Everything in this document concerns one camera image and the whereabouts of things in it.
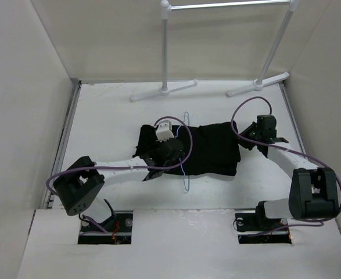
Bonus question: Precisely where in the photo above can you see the light blue wire hanger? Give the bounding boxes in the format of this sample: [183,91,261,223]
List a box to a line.
[175,111,190,194]

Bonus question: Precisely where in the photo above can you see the black trousers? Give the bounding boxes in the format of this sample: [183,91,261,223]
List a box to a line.
[133,122,241,177]

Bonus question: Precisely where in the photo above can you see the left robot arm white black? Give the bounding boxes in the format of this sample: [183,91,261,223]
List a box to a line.
[53,138,184,233]

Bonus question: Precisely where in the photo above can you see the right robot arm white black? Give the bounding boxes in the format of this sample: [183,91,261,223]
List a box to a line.
[237,115,340,231]

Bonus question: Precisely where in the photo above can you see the white garment rack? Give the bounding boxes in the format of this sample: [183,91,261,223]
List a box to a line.
[130,0,299,102]

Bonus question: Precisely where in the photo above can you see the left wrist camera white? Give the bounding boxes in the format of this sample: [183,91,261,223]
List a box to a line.
[155,120,174,142]

